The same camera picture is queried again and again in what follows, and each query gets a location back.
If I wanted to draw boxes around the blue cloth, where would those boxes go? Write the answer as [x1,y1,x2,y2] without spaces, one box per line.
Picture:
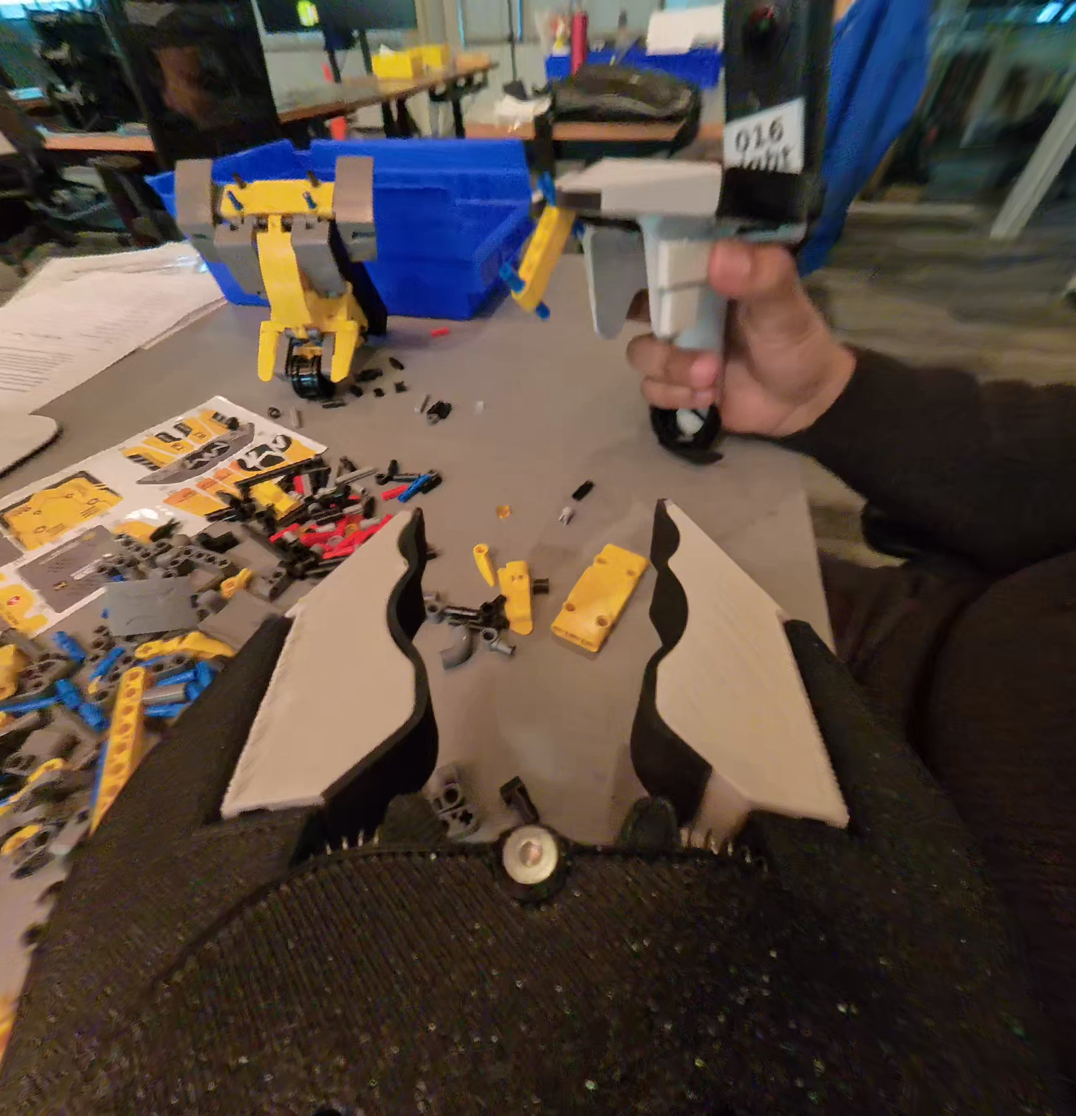
[799,0,935,276]

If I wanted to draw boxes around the scattered small black pins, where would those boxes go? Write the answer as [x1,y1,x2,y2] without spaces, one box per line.
[268,353,456,428]

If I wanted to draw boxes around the black monitor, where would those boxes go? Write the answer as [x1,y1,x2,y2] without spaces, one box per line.
[106,0,282,167]

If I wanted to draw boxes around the yellow beam with blue pins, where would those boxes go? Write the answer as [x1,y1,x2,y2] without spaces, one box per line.
[503,205,578,319]

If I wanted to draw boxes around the yellow grey sticker sheet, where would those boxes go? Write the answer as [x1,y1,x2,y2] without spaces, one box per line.
[0,396,325,638]

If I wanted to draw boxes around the person's right forearm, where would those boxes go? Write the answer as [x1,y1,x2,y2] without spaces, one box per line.
[782,349,1076,568]

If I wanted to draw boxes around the pile of loose building pieces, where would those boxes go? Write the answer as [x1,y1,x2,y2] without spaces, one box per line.
[0,453,443,882]

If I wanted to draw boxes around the yellow storage bin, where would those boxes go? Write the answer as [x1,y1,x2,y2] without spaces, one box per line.
[371,44,452,81]

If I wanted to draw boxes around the black fabric bag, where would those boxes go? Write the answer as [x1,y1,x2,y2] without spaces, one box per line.
[547,65,705,141]

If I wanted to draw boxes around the yellow angled panel piece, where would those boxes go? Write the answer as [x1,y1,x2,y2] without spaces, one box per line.
[498,560,536,636]

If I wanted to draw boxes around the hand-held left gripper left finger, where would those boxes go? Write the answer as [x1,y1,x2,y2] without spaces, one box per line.
[220,507,440,847]

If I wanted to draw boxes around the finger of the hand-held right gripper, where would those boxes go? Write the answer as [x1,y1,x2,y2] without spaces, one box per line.
[551,159,724,230]

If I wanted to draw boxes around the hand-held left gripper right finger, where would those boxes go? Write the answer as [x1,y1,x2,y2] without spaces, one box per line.
[629,499,851,847]

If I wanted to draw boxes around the grey holed connector piece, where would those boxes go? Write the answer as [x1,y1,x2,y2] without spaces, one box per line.
[423,766,482,840]

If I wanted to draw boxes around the white paper sheets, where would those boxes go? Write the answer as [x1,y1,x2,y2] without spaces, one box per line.
[0,242,229,415]

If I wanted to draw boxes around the black cross connector piece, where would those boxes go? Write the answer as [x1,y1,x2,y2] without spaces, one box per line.
[425,593,552,659]

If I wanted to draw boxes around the person's right hand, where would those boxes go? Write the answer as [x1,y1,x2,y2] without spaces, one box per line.
[627,239,857,437]

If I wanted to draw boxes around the wooden workbench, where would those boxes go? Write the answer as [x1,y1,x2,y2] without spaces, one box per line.
[33,52,500,167]

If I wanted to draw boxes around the yellow grey brick model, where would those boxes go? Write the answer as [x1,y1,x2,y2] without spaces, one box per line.
[174,155,391,400]

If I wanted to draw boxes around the blue storage bin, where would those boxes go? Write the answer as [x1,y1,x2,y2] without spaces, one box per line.
[545,44,724,88]
[146,138,539,319]

